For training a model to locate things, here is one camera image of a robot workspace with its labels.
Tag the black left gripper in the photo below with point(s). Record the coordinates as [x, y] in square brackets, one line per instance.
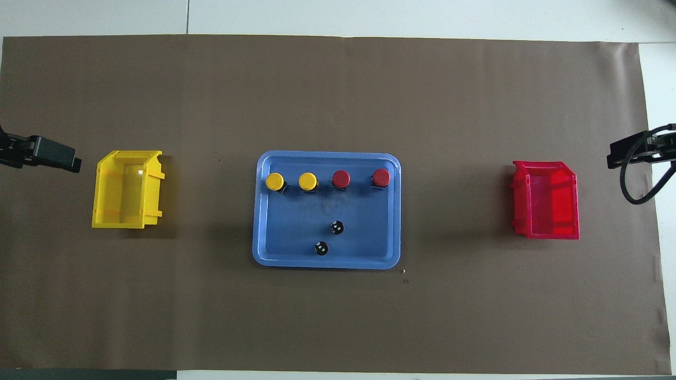
[16, 150]

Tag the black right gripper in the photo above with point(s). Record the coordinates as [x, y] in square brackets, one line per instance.
[664, 143]

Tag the yellow push button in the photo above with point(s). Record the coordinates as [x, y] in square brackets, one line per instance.
[274, 181]
[307, 181]

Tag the red push button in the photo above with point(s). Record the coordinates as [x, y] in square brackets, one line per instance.
[381, 177]
[340, 179]

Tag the yellow plastic bin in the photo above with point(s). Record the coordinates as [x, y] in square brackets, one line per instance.
[119, 195]

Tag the red plastic bin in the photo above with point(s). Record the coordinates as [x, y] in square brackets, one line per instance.
[549, 206]

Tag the blue plastic tray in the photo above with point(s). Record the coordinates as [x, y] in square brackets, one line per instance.
[296, 227]

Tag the black cylinder capacitor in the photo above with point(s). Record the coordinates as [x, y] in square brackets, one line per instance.
[337, 227]
[321, 248]

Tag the brown paper mat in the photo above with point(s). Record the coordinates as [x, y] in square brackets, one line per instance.
[338, 95]

